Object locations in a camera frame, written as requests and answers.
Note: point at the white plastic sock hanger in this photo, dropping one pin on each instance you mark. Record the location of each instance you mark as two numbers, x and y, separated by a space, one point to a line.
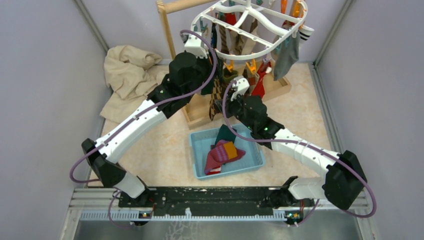
257 29

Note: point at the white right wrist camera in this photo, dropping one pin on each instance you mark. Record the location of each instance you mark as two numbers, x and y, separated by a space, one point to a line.
239 85

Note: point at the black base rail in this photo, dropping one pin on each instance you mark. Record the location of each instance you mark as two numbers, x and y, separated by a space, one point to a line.
190 204

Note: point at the orange hanger clip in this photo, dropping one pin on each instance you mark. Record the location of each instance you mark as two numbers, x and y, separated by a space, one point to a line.
229 66

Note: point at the maroon purple yellow sock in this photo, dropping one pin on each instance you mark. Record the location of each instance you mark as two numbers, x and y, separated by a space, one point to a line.
226 152

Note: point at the light blue plastic basket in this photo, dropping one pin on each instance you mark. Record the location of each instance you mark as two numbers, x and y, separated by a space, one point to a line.
201 142

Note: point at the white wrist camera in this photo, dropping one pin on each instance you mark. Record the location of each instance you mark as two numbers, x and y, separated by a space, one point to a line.
195 46
239 85

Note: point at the red and cream sock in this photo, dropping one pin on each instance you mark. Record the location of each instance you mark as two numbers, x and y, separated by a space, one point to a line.
264 69

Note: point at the dark teal sock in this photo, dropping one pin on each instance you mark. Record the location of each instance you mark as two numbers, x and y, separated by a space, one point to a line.
225 134

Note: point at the grey ankle sock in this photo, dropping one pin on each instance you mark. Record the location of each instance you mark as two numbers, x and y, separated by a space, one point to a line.
288 55

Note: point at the maroon pink sock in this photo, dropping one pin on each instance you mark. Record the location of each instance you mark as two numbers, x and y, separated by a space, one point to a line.
212 162

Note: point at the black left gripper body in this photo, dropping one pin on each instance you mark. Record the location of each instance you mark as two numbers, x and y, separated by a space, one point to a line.
205 69

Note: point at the wooden hanger stand frame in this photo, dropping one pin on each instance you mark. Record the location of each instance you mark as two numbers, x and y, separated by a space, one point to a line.
196 113

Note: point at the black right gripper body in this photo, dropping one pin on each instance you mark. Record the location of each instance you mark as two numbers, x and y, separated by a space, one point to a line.
235 108

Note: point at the white black striped sock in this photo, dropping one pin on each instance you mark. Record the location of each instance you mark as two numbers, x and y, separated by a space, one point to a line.
305 32

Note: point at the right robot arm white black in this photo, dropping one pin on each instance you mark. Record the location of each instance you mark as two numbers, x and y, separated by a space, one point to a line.
340 177

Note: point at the beige crumpled cloth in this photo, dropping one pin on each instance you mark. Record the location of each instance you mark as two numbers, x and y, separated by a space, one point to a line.
132 74

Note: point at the red white striped sock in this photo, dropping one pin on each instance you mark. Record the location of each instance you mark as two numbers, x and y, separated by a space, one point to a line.
215 171

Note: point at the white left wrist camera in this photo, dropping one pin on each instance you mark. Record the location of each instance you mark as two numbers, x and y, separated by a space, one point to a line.
195 46

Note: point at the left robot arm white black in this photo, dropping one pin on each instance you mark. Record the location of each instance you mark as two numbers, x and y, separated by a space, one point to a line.
187 76

